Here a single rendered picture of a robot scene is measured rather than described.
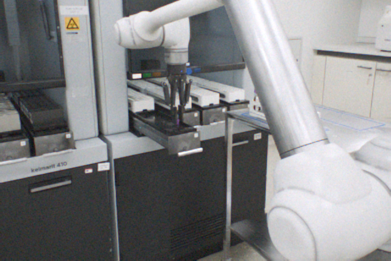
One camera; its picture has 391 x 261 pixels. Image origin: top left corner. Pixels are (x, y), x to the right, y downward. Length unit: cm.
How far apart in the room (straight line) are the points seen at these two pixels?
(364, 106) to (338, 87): 31
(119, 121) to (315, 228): 112
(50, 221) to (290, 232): 109
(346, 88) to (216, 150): 213
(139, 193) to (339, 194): 111
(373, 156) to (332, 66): 299
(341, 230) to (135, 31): 90
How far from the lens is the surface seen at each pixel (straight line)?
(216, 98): 180
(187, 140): 142
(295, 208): 70
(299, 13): 377
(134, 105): 168
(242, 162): 195
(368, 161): 87
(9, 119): 153
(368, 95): 362
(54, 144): 150
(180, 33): 142
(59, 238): 166
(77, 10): 155
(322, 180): 72
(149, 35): 132
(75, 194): 159
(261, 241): 177
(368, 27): 437
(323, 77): 390
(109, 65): 159
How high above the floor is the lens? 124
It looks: 15 degrees down
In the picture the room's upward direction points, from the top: straight up
